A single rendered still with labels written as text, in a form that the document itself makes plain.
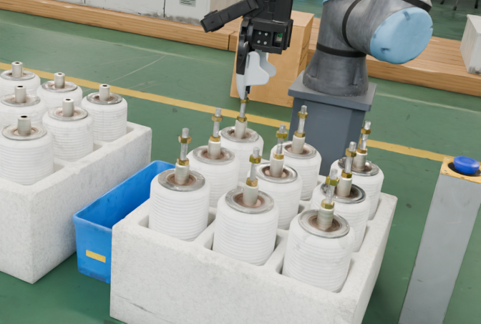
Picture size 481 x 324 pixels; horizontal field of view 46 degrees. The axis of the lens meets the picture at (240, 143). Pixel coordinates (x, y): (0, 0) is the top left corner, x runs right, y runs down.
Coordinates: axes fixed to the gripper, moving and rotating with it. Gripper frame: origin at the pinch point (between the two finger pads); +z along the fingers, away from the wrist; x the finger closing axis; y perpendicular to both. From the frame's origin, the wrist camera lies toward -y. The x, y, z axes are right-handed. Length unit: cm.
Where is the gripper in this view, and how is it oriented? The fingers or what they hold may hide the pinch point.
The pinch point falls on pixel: (242, 89)
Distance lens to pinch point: 107.4
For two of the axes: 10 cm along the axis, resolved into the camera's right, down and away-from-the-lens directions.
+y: 9.5, 2.1, -2.2
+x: 2.9, -3.4, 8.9
